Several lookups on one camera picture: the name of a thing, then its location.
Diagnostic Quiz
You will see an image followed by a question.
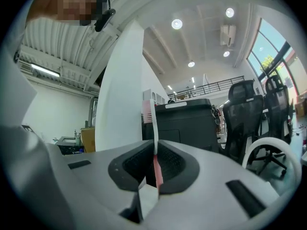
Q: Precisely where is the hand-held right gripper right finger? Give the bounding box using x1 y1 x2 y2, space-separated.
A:
143 139 281 230

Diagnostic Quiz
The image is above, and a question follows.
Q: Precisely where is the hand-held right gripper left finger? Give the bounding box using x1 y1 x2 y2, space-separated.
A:
45 139 154 230

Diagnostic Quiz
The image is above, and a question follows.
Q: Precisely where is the pink white toothbrush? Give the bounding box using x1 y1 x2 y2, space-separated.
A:
138 99 164 222

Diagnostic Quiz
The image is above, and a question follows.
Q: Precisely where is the cardboard box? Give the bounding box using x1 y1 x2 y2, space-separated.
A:
81 127 96 153

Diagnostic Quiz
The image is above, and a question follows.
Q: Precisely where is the black cabinet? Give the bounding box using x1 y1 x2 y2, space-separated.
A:
141 98 220 153

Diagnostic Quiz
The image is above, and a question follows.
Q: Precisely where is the black office chair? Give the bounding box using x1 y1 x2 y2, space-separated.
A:
247 75 295 177
222 80 264 165

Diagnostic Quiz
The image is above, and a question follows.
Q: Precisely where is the white shelf unit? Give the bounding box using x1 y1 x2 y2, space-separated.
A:
143 89 166 105

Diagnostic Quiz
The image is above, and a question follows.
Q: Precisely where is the black metal railing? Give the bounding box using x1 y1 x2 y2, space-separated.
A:
167 75 245 102

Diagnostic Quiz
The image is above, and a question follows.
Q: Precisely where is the person's grey shirt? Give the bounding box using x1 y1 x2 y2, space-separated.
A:
0 44 63 230

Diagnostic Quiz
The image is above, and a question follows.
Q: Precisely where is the fluorescent tube light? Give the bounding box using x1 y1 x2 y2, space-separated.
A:
30 63 60 78

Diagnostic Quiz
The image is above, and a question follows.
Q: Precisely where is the large glass window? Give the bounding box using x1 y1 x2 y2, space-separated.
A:
247 18 300 98

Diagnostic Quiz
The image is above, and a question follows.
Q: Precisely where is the ceiling air conditioner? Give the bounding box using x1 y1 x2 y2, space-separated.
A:
220 24 237 46

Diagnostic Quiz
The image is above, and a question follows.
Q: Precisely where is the person's head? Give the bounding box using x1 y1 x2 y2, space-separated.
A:
26 0 111 26

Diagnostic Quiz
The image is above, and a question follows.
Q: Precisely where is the black head-mounted camera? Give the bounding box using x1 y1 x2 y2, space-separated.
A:
94 8 116 32

